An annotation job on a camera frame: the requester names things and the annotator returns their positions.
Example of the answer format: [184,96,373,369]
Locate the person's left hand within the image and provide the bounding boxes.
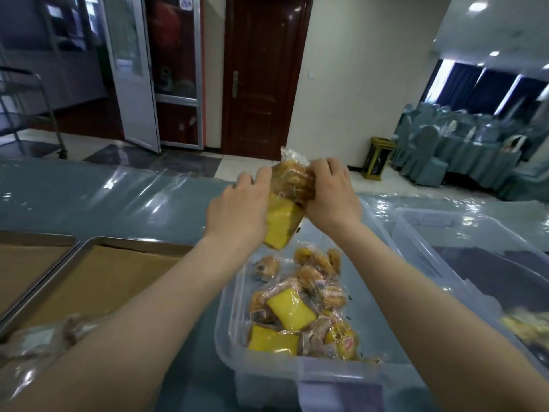
[204,167,273,250]

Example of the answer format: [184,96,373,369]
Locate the person's right hand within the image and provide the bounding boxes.
[304,157,364,235]

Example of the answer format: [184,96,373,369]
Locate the yellow packaged bread slice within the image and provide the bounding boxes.
[266,290,318,333]
[247,324,300,355]
[262,146,319,252]

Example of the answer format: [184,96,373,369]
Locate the pile of small bun packets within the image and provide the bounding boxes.
[248,246,361,361]

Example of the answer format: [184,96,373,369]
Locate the steel tray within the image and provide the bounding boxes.
[0,230,80,316]
[0,236,194,344]

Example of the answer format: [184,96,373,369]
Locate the pile of brown cake packets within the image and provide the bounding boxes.
[0,312,106,404]

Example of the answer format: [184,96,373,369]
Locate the person's left forearm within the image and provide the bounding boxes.
[0,235,266,412]

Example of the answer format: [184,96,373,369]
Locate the person's right forearm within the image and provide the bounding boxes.
[319,218,549,412]

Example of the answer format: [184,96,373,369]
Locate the brown paper tray liner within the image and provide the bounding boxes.
[0,245,71,312]
[17,246,185,335]

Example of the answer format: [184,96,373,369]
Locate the gold and black bin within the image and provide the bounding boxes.
[361,137,397,181]

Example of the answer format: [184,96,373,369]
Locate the group of teal covered chairs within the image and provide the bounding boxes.
[390,102,549,202]

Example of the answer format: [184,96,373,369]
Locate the dark wooden door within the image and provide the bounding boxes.
[221,0,315,161]

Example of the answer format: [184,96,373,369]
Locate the plastic covered teal tablecloth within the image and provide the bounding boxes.
[0,157,549,412]

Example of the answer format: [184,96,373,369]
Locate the white framed door leaf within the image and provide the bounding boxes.
[96,0,162,154]

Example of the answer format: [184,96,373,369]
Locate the teal clothed banquet table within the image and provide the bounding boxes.
[441,134,522,187]

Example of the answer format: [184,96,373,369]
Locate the aluminium framed glass door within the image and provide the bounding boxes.
[144,0,206,150]

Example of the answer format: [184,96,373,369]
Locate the black mat with white shape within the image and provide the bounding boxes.
[431,245,549,344]

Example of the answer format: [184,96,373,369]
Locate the dark blue curtain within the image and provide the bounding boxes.
[439,62,549,121]

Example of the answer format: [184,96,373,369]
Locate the metal trolley cart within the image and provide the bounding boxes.
[0,66,69,160]

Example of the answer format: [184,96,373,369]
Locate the glass partition with metal frame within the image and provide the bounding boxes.
[0,0,108,112]

